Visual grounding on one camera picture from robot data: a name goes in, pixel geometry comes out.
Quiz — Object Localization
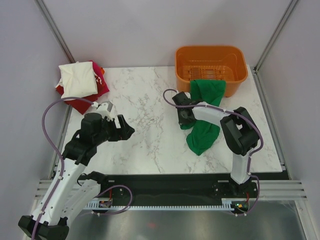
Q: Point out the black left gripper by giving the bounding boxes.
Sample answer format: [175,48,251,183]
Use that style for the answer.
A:
[93,114,135,146]

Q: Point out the green t-shirt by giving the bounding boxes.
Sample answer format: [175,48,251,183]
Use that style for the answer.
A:
[180,79,227,156]

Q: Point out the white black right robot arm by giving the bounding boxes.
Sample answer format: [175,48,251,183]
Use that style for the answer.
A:
[172,92,262,197]

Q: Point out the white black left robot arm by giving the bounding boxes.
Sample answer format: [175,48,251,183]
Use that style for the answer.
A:
[18,113,135,240]

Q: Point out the folded magenta t-shirt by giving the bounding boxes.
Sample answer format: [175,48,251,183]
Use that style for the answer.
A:
[91,61,110,98]

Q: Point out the folded red t-shirt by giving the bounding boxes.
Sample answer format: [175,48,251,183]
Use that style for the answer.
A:
[55,83,105,115]

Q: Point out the orange plastic basket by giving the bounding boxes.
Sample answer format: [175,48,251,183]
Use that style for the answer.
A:
[175,45,248,98]

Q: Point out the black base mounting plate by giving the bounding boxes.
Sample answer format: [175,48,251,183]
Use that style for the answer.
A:
[77,172,260,207]

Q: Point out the folded white t-shirt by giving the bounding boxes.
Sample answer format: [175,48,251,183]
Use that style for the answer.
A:
[57,61,98,98]

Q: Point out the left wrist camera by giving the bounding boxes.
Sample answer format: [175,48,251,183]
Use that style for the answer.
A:
[94,100,115,122]

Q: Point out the right aluminium table rail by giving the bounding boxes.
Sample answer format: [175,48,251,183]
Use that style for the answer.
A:
[250,66,292,180]

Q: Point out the white slotted cable duct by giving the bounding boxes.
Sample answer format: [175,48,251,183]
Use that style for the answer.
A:
[84,198,250,211]

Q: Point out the aluminium front frame rails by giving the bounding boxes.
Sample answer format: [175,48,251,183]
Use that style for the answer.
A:
[34,180,307,201]

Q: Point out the left aluminium corner post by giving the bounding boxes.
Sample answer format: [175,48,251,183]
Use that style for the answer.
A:
[34,0,76,63]

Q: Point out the aluminium corner post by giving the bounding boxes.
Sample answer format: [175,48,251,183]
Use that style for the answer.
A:
[252,0,300,74]
[34,0,76,63]

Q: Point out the right aluminium corner post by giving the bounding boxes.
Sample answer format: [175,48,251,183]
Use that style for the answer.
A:
[252,0,300,74]

